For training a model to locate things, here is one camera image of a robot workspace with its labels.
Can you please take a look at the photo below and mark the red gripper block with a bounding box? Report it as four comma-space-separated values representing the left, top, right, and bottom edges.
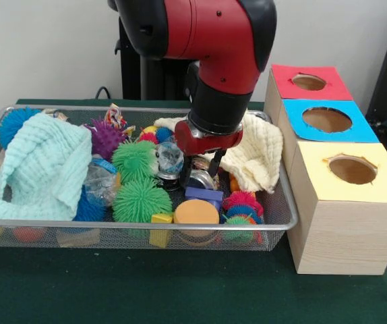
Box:
174, 120, 244, 188

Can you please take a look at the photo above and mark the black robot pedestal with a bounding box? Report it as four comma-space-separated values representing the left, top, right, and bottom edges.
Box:
114, 16, 194, 101

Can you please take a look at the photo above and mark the purple wooden block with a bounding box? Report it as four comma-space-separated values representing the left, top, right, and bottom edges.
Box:
185, 186, 224, 210

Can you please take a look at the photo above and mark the yellow wooden block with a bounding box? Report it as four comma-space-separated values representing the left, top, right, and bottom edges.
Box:
150, 213, 175, 249

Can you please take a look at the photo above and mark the shiny crinkly plastic packet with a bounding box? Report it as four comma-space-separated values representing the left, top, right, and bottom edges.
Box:
188, 157, 220, 190

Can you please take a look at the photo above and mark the blue spiky ball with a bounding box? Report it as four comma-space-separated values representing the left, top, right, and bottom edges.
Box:
0, 107, 42, 149

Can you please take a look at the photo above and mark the wooden box with three holes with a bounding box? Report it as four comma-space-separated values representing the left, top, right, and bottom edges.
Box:
263, 63, 387, 276

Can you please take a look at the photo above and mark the green spiky ball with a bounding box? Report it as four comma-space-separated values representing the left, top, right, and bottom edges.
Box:
112, 178, 173, 223
111, 140, 159, 185

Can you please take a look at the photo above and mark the shallow mesh bin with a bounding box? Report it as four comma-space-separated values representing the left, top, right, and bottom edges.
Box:
0, 104, 299, 252

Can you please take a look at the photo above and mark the purple spiky ball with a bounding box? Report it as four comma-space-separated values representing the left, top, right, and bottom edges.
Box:
84, 117, 129, 161

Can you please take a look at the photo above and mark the multicolour spiky caterpillar toy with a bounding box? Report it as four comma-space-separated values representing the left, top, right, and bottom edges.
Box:
222, 190, 265, 234

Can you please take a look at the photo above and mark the cream waffle cloth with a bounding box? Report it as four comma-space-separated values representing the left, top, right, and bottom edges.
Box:
154, 114, 285, 194

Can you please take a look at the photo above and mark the mint green cloth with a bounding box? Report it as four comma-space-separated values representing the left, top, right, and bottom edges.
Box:
0, 113, 93, 222

